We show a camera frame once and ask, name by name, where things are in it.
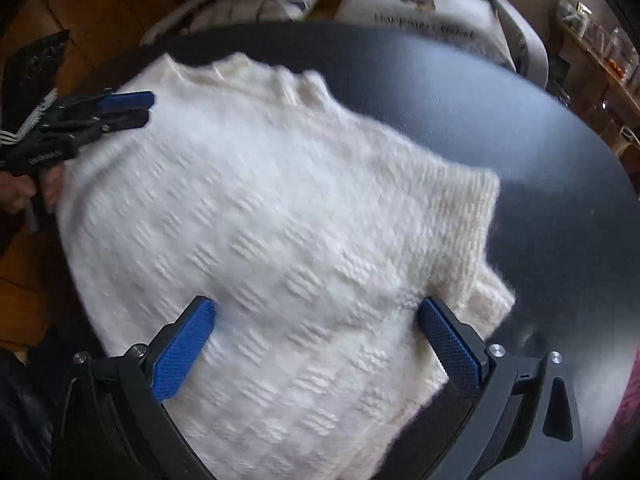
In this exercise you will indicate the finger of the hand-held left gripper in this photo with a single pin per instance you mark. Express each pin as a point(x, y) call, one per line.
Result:
point(125, 120)
point(127, 101)

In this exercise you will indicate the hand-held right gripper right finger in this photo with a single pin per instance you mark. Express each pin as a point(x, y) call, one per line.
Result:
point(450, 345)

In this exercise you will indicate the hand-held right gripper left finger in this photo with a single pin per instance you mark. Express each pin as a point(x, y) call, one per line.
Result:
point(185, 350)

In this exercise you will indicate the white knit sweater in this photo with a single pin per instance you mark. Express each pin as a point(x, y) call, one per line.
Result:
point(275, 210)

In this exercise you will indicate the person's left hand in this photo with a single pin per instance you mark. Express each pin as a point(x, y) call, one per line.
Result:
point(52, 187)

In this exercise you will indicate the pink blanket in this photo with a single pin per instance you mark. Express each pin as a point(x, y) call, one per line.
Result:
point(615, 445)

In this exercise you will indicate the black leather bench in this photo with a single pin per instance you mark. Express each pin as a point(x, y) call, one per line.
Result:
point(500, 125)

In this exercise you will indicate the wooden desk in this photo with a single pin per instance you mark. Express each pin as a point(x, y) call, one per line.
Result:
point(600, 90)

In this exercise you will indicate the blue yellow grey sofa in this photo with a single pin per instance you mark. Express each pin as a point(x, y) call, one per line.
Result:
point(525, 45)

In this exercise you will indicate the white printed cushion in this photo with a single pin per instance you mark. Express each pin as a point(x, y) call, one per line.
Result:
point(425, 15)

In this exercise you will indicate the glass jar with oranges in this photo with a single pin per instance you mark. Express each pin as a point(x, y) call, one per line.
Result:
point(622, 55)

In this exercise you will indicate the row of small glass jars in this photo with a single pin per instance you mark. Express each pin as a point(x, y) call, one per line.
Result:
point(580, 20)

